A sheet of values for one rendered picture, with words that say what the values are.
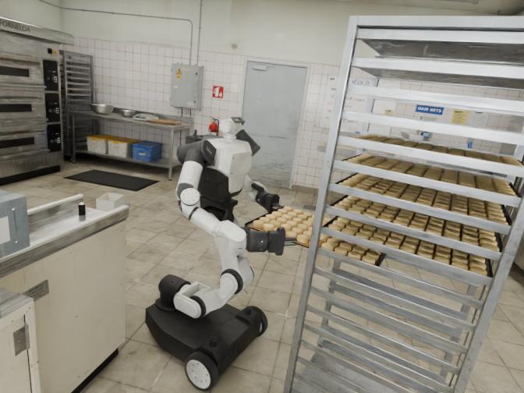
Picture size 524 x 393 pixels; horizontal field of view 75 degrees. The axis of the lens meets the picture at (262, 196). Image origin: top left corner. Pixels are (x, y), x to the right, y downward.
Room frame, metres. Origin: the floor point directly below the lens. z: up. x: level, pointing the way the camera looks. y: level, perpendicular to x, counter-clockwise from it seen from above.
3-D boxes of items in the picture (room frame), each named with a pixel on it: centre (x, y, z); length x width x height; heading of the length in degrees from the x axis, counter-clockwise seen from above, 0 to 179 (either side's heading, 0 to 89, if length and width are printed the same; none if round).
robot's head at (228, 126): (1.75, 0.20, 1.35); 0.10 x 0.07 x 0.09; 152
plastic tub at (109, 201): (3.80, 1.78, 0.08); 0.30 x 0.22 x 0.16; 0
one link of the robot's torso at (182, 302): (1.82, 0.32, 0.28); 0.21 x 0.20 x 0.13; 62
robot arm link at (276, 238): (1.31, -0.05, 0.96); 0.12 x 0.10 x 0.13; 107
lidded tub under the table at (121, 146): (5.88, 2.52, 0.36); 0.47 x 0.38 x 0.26; 170
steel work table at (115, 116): (5.85, 2.37, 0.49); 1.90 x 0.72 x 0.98; 80
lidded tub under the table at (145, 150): (5.80, 2.08, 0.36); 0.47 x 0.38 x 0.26; 172
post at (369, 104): (1.66, -0.45, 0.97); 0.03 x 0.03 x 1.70; 62
